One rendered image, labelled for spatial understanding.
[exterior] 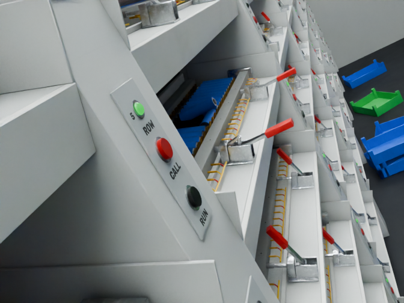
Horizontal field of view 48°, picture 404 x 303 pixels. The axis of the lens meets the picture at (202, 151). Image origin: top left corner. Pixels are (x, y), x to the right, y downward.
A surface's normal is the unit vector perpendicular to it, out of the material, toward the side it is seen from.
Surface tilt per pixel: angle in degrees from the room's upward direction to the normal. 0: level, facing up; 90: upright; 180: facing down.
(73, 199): 90
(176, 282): 90
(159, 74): 109
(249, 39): 90
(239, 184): 19
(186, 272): 90
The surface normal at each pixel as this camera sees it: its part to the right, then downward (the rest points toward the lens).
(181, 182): 0.85, -0.39
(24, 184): 0.96, -0.10
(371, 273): -0.20, 0.40
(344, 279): -0.19, -0.91
